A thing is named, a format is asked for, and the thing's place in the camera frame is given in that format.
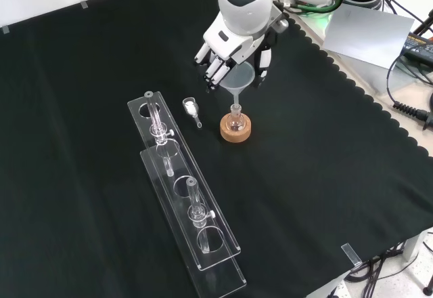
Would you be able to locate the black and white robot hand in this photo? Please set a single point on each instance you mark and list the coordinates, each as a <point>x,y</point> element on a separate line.
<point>230,44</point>

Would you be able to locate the black cloth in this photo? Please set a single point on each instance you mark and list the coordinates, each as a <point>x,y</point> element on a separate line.
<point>304,176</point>

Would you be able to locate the glass weighing funnel with powder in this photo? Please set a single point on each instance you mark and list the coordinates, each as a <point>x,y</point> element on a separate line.
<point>190,106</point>

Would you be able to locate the clear acrylic funnel stand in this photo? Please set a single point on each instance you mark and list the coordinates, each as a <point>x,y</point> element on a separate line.
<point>177,167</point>

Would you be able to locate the white table leg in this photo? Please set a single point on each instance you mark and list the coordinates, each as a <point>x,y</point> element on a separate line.
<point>414,247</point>

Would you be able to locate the pale grey board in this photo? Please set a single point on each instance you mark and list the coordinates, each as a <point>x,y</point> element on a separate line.
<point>365,37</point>

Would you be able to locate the black power adapter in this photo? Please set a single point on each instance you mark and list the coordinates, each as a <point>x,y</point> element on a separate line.
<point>417,45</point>

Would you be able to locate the clear tape piece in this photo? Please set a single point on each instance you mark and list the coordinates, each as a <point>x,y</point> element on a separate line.
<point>84,5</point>
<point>350,254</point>
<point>5,29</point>

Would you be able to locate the black tripod leg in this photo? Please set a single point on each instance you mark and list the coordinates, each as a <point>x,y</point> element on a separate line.
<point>423,26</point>

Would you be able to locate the translucent plastic funnel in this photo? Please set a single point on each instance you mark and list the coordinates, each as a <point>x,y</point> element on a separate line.
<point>240,78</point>

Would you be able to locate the glass round-bottom flask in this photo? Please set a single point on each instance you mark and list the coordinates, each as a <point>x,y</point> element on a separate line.
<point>235,122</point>

